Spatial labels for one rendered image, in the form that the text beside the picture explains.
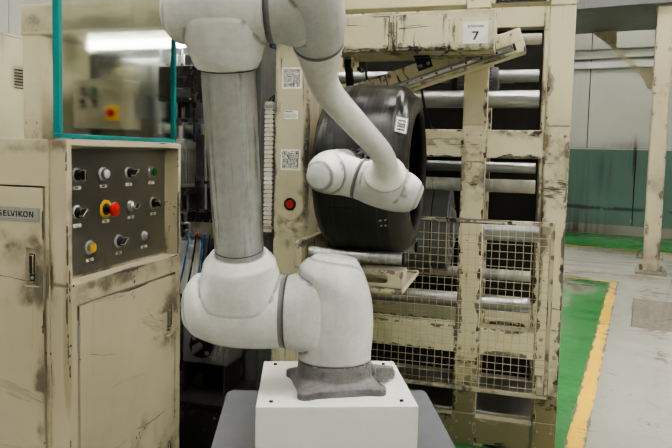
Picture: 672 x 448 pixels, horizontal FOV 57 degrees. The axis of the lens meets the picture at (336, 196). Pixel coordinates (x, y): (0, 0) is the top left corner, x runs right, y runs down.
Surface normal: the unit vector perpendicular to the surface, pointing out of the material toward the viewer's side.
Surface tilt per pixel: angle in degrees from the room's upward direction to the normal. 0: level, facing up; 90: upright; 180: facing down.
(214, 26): 110
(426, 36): 90
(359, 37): 90
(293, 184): 90
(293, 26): 143
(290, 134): 90
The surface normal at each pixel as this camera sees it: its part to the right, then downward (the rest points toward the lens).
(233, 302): -0.04, 0.27
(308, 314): -0.11, -0.04
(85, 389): 0.96, 0.04
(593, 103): -0.44, 0.05
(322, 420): 0.07, 0.07
